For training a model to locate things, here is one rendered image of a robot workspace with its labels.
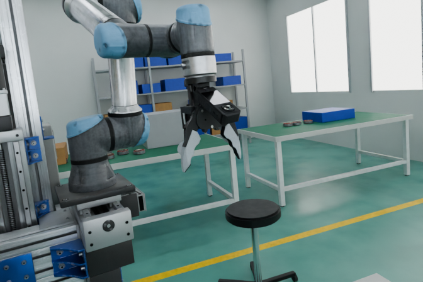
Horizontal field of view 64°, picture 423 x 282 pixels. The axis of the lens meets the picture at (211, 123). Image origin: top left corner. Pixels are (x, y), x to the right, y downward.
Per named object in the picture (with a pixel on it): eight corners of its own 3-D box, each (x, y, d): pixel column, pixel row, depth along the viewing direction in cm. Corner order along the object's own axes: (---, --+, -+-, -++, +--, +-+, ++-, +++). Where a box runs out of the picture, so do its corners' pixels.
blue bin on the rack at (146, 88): (138, 94, 681) (137, 85, 679) (156, 92, 694) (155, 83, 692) (143, 93, 642) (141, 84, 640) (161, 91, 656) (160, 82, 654)
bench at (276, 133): (242, 187, 428) (236, 129, 420) (358, 162, 493) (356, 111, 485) (280, 209, 345) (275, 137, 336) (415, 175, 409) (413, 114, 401)
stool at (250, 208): (211, 281, 230) (203, 202, 224) (274, 261, 247) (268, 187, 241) (247, 333, 180) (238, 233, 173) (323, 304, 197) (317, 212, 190)
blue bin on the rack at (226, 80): (215, 86, 739) (214, 77, 736) (233, 84, 753) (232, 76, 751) (223, 85, 700) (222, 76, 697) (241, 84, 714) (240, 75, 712)
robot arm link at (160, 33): (134, 28, 82) (153, 18, 73) (174, 29, 88) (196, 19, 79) (138, 61, 83) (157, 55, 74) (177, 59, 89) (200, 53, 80)
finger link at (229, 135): (236, 147, 84) (214, 121, 81) (250, 150, 79) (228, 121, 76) (228, 157, 83) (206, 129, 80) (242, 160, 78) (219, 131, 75)
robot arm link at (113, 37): (48, -25, 100) (104, 18, 66) (86, -22, 106) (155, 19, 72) (50, 14, 105) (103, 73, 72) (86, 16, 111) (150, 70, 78)
